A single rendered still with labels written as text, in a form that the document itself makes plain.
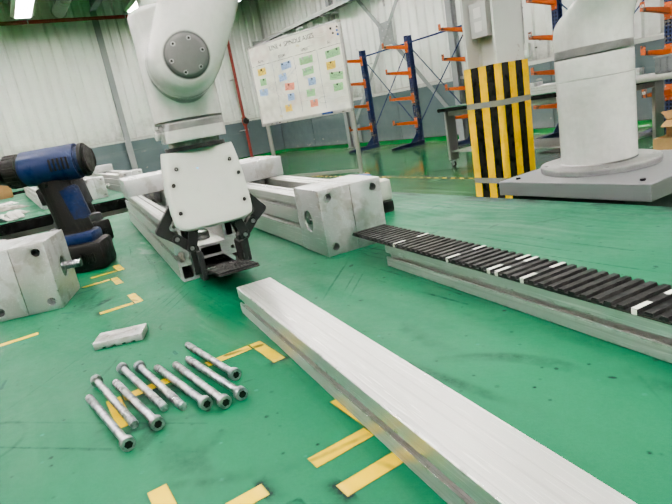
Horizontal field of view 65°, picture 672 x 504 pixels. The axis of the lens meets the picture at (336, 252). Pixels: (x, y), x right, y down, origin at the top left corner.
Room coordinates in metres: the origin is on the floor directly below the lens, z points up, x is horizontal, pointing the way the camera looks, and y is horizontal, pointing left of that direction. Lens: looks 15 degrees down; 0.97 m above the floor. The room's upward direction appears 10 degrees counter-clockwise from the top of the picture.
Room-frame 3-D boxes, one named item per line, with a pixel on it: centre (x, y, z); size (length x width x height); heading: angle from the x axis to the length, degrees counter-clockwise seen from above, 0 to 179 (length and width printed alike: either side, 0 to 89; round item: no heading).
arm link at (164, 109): (0.68, 0.15, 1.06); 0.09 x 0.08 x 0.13; 19
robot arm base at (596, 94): (0.90, -0.48, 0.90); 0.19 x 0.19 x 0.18
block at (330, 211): (0.78, -0.03, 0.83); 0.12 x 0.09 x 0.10; 114
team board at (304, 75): (6.78, 0.06, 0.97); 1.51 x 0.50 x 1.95; 50
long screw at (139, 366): (0.40, 0.16, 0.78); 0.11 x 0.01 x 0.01; 35
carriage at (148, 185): (1.33, 0.44, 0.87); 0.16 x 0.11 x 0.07; 24
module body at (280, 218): (1.18, 0.16, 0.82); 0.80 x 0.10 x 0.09; 24
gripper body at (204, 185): (0.69, 0.15, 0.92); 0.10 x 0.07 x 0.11; 114
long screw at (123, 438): (0.36, 0.19, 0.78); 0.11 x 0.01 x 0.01; 36
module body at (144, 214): (1.11, 0.34, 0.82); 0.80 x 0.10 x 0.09; 24
